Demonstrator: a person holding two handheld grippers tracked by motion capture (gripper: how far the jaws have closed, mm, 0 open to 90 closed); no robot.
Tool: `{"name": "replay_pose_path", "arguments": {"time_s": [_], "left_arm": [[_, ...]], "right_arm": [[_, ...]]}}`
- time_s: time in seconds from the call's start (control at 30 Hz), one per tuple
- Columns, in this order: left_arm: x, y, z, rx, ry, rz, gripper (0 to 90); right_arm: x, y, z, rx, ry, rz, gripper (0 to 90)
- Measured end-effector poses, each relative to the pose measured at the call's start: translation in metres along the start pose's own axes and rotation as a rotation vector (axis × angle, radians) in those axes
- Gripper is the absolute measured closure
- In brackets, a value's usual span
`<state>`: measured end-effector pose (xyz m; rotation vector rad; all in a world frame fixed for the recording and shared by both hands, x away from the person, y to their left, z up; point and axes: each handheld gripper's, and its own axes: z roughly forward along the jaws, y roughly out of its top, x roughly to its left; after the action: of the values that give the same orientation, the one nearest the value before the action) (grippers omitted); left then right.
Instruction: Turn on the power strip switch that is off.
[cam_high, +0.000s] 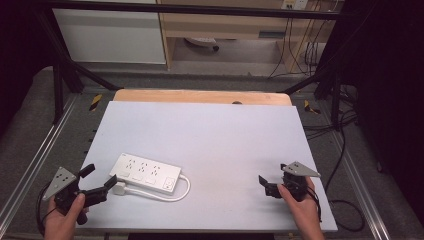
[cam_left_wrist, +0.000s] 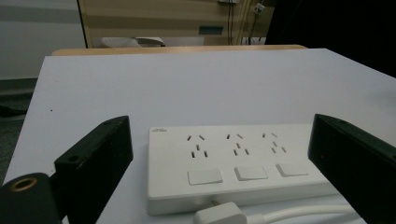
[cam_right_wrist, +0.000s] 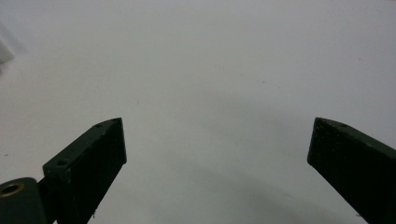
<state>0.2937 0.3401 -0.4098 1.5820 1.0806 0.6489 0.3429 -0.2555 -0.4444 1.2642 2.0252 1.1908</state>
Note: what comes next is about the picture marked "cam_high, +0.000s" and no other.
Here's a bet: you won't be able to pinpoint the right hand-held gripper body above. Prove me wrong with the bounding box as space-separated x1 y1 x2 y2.
280 161 322 203

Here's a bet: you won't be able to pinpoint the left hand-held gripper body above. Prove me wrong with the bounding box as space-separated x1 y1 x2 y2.
42 166 90 226

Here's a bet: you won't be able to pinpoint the white power plug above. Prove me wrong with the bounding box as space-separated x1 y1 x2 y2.
112 181 128 197

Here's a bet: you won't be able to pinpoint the white power strip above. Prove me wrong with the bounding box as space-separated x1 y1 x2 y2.
109 152 183 195

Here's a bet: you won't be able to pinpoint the white power strip cable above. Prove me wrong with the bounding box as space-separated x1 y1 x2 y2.
123 173 192 203

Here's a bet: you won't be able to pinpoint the person's right hand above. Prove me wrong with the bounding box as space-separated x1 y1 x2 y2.
276 176 324 232

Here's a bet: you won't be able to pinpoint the person's left hand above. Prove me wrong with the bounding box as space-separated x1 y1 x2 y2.
43 193 90 240

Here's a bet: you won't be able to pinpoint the wooden table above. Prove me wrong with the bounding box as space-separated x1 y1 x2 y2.
112 88 294 107

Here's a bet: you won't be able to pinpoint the black curtain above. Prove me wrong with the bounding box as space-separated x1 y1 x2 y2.
0 0 64 141
314 0 424 228

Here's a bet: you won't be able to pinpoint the white cabinet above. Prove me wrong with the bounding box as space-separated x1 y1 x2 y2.
52 0 167 65

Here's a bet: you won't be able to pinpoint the grey chair base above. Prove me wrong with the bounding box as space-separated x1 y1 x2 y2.
184 36 221 53

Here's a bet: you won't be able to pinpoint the light wooden desk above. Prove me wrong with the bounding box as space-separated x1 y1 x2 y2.
156 0 338 72

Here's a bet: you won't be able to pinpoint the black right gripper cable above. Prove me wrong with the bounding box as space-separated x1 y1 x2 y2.
304 184 324 223

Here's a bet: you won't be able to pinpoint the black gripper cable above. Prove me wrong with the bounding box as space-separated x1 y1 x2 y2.
304 184 324 223
35 183 58 236

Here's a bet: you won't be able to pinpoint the aluminium floor rail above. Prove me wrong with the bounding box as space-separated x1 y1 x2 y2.
328 129 393 240
0 94 79 231

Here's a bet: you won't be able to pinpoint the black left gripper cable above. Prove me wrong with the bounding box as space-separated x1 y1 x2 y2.
35 183 58 236

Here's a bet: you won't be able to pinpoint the black floor cable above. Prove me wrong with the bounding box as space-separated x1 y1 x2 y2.
301 84 367 233

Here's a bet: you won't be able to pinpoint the black metal frame leg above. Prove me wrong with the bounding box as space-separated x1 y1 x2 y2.
34 13 123 125
282 49 344 131

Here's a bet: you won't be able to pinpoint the hanging black cables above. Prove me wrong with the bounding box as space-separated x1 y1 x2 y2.
267 18 326 80

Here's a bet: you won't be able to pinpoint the white wall socket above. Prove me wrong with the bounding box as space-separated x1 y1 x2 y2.
280 0 309 11

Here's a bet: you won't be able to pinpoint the black metal frame bar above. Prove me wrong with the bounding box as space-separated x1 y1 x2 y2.
36 0 348 21

